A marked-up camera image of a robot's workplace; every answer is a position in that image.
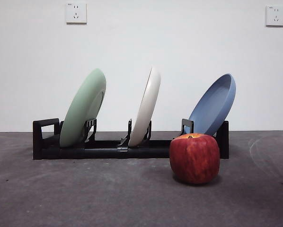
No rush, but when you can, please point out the pale green plate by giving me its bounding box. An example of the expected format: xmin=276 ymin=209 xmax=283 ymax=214
xmin=59 ymin=68 xmax=107 ymax=148

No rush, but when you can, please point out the red apple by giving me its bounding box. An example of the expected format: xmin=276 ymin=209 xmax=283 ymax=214
xmin=169 ymin=133 xmax=221 ymax=185

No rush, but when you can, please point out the cream white plate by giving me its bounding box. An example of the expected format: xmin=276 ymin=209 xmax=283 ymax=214
xmin=128 ymin=65 xmax=161 ymax=147

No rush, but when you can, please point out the black plate rack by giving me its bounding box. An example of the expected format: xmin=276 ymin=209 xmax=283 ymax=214
xmin=32 ymin=117 xmax=230 ymax=160

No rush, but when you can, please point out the blue plate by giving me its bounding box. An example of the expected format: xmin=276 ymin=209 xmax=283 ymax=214
xmin=187 ymin=73 xmax=237 ymax=142

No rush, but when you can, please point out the white wall socket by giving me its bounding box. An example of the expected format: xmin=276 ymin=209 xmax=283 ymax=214
xmin=265 ymin=5 xmax=283 ymax=27
xmin=65 ymin=2 xmax=88 ymax=24

